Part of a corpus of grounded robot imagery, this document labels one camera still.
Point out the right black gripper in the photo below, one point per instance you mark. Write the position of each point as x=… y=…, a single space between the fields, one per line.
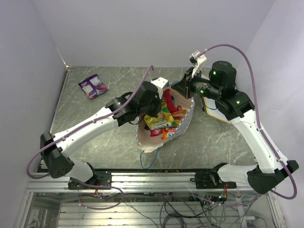
x=184 y=86

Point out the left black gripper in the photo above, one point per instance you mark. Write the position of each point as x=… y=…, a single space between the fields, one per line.
x=158 y=106

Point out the pink chips bag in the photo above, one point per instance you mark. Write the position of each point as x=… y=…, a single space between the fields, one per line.
x=167 y=98

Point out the yellow green candy bag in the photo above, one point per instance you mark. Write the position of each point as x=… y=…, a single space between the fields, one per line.
x=163 y=119

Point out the checkered paper bag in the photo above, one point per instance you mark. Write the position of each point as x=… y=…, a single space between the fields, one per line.
x=152 y=144

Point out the purple snack packet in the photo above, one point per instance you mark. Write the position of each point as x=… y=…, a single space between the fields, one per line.
x=93 y=87

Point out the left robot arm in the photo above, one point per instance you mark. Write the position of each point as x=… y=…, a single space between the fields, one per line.
x=58 y=148

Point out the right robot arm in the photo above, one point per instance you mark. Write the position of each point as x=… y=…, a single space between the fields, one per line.
x=272 y=167

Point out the orange candy bag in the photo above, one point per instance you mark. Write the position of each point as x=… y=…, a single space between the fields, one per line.
x=168 y=132

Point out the black marker pen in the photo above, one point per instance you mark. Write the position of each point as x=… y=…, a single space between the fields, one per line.
x=202 y=104

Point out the small whiteboard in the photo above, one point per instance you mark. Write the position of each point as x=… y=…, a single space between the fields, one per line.
x=211 y=109

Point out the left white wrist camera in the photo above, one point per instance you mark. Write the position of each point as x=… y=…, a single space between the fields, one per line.
x=161 y=84

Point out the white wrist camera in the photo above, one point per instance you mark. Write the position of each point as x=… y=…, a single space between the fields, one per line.
x=161 y=84
x=198 y=61

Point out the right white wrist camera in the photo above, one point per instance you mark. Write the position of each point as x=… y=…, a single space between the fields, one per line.
x=198 y=61

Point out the aluminium frame rail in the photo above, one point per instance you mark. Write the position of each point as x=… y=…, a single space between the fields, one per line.
x=141 y=182

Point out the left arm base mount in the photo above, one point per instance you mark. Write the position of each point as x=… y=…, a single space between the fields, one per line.
x=103 y=178

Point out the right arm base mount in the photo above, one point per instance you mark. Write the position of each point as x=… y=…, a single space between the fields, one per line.
x=207 y=179

